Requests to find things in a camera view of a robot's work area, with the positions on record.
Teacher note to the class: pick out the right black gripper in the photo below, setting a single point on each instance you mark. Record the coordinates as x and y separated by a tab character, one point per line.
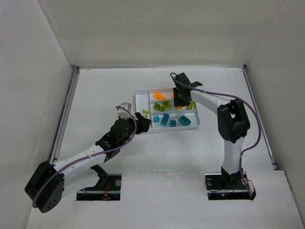
180	98

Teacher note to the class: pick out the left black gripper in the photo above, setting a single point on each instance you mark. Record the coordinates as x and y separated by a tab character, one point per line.
138	122

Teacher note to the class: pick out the teal curved lego brick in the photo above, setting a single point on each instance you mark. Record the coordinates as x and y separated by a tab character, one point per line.
156	119

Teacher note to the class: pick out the long teal lego brick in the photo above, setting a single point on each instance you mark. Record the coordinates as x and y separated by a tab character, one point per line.
165	119

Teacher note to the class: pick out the teal sloped lego brick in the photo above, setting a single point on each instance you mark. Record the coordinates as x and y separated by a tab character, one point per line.
183	120

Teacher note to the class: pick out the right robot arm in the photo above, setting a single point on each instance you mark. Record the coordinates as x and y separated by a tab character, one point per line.
232	120

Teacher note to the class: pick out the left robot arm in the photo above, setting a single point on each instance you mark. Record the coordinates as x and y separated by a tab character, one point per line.
48	183

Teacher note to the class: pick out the small green lego cluster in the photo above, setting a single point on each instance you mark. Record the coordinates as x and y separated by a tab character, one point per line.
146	114

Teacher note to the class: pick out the green studded lego brick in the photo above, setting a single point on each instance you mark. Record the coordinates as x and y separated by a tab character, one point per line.
190	106

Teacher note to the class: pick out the green curved lego brick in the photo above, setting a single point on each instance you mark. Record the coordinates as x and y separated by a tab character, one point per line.
167	104

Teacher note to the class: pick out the orange arch lego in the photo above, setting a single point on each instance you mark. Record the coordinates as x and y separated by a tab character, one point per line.
157	96

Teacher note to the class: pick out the white compartment tray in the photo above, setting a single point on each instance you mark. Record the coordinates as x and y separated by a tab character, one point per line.
144	100

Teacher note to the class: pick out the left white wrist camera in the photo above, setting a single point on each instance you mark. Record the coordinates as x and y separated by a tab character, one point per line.
123	111

